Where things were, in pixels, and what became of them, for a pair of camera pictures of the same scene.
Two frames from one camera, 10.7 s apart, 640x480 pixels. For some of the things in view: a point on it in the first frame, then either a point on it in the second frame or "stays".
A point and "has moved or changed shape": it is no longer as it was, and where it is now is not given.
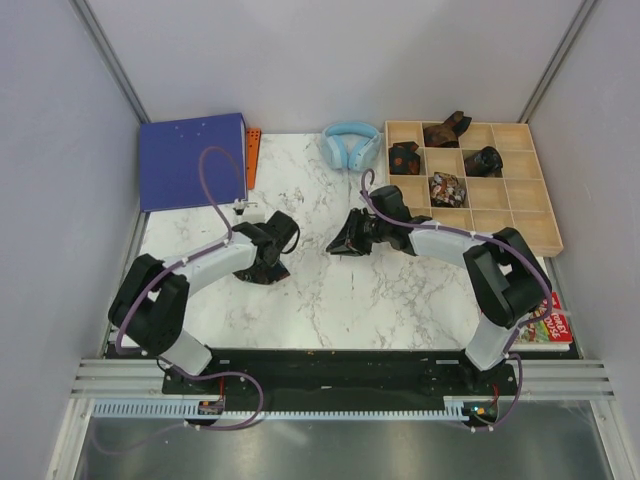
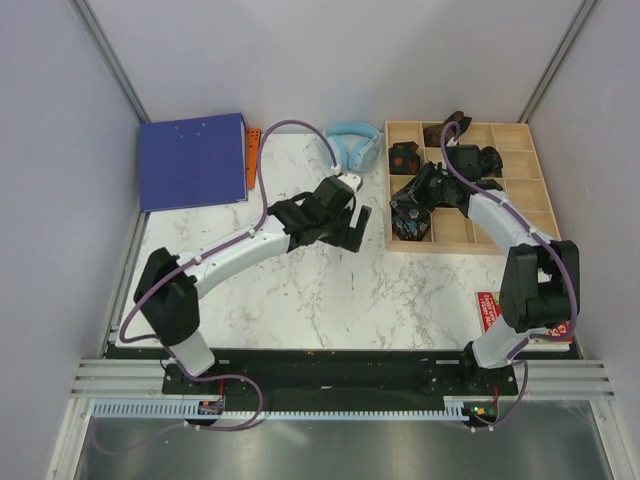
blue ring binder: x=193 y=162 stays
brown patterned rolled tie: x=447 y=134 stays
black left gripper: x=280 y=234 -> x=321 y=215
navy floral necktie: x=262 y=274 has moved or changed shape
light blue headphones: x=352 y=146 stays
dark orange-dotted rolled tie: x=403 y=159 stays
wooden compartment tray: x=491 y=180 stays
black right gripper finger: x=354 y=238 -> x=420 y=185
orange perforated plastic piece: x=253 y=138 stays
